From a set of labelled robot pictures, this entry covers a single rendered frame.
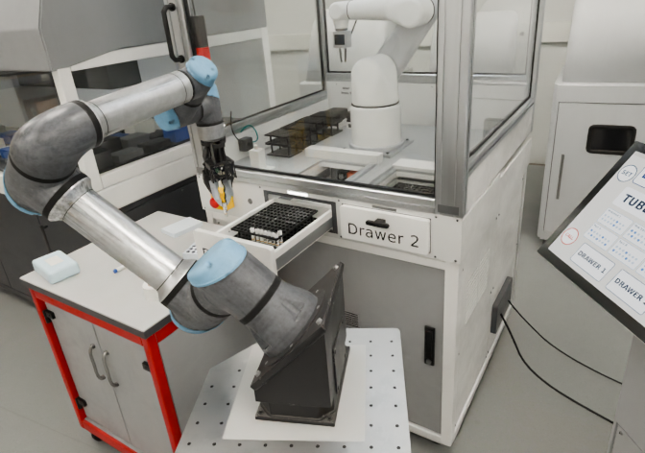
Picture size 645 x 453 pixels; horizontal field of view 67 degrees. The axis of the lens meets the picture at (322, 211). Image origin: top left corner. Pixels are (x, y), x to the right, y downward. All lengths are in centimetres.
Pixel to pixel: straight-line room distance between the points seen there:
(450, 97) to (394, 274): 59
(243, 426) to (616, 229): 84
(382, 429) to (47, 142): 82
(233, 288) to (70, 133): 41
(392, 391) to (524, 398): 119
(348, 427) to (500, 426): 115
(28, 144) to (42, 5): 100
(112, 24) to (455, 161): 138
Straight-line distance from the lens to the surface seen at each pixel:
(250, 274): 94
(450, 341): 162
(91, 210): 108
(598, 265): 110
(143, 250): 106
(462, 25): 127
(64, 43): 199
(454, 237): 141
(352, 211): 150
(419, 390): 182
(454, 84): 128
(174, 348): 152
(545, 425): 216
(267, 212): 159
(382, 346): 121
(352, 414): 106
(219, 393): 115
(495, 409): 217
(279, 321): 94
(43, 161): 102
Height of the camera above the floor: 153
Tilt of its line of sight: 24 degrees down
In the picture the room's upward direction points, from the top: 5 degrees counter-clockwise
